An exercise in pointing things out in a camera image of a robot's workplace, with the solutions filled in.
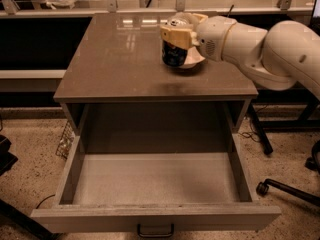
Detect wire mesh basket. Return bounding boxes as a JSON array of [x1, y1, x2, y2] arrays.
[[56, 122, 75, 159]]

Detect black metal drawer handle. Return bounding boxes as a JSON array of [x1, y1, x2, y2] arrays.
[[137, 224, 175, 239]]

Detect blue pepsi can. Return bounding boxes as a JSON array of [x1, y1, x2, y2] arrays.
[[161, 18, 189, 68]]

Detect black floor cable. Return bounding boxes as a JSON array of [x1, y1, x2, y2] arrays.
[[35, 193, 57, 210]]

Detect open grey top drawer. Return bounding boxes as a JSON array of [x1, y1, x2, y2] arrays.
[[30, 102, 283, 234]]

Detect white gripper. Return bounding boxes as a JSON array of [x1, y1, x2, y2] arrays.
[[160, 12, 237, 61]]

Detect black table leg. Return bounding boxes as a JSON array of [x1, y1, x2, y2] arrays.
[[248, 104, 273, 155]]

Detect white paper bowl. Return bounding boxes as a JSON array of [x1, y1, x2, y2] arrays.
[[181, 47, 205, 69]]

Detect black object at left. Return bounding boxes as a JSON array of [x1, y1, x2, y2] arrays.
[[0, 135, 18, 176]]

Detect black office chair base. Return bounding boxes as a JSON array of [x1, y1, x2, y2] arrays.
[[256, 141, 320, 207]]

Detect grey cabinet with glossy top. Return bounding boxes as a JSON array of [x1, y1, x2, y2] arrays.
[[53, 11, 259, 155]]

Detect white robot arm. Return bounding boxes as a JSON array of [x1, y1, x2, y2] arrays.
[[160, 13, 320, 99]]

